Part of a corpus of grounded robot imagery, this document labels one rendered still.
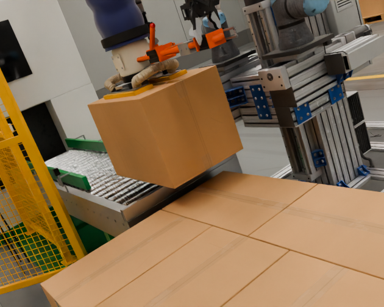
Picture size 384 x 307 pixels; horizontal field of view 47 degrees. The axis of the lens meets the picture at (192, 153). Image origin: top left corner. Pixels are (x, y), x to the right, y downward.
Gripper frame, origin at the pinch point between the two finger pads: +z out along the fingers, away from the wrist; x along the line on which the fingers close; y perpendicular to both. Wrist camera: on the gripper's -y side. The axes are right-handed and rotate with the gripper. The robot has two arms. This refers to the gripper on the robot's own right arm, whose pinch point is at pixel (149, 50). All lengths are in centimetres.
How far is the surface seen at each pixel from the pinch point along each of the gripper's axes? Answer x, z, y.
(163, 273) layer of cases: -75, 65, 90
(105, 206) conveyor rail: -62, 60, 16
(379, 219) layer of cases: -22, 65, 137
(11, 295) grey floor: -114, 120, -90
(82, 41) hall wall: 308, -37, -848
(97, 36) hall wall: 348, -35, -847
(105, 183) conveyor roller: -40, 67, -40
